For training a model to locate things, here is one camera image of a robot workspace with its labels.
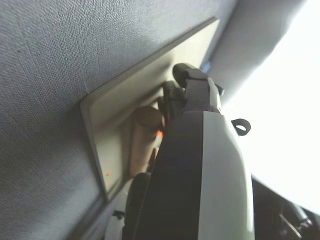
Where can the wooden rolling pin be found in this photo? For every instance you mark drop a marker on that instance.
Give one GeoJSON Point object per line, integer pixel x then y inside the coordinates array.
{"type": "Point", "coordinates": [142, 150]}

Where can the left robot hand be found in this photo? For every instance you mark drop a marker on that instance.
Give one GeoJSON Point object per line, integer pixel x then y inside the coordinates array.
{"type": "Point", "coordinates": [187, 175]}

